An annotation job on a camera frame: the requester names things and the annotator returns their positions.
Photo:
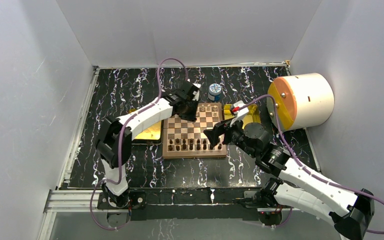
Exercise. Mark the right gold tin tray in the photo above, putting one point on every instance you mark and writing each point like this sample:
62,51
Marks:
253,115

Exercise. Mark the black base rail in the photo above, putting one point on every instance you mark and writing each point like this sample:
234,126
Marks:
195,202

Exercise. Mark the gold tin tray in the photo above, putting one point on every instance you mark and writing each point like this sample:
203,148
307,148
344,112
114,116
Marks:
151,135
253,115

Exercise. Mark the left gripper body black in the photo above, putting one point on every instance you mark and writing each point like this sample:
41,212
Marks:
189,113

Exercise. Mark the blue white small jar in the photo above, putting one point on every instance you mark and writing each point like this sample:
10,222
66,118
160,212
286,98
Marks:
214,92

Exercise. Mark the left gold tin tray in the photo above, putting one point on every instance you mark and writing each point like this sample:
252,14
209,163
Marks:
151,135

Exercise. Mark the white cylinder orange lid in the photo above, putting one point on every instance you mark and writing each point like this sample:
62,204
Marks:
300,101

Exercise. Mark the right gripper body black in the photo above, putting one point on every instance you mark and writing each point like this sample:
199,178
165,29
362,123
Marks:
233,131

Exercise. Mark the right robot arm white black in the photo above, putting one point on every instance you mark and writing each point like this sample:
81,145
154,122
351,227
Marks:
292,183

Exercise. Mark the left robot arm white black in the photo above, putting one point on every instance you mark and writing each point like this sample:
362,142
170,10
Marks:
114,141

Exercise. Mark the wooden chess board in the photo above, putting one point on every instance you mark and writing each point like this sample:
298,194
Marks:
177,128

